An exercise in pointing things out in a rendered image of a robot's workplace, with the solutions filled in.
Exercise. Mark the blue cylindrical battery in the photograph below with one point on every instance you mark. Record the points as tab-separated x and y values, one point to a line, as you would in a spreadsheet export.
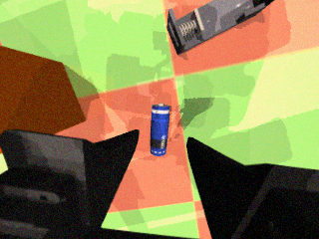
159	129

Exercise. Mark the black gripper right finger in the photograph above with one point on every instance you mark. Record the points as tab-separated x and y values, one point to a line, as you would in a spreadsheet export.
230	191

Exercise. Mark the grey battery holder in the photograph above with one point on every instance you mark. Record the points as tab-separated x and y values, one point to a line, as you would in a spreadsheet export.
209	20

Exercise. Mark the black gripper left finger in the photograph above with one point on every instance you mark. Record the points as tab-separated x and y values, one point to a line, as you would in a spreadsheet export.
98	167

